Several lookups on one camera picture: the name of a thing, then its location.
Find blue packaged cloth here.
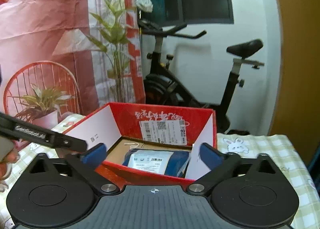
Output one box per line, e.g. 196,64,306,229
122,149,190,178

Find person left hand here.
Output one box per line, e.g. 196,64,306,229
0,136,20,193

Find white shipping label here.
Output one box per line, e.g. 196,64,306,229
139,120,187,146

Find red strawberry cardboard box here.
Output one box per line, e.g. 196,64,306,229
63,102,217,188

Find checked bunny tablecloth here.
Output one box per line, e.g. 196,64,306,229
0,114,320,229

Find wooden door panel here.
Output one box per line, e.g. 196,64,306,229
270,0,319,164

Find black exercise bike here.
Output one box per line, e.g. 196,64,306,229
137,18,265,135

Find printed red backdrop cloth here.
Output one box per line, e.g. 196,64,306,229
1,0,145,127

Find white plastic bag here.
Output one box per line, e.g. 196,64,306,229
136,0,153,13

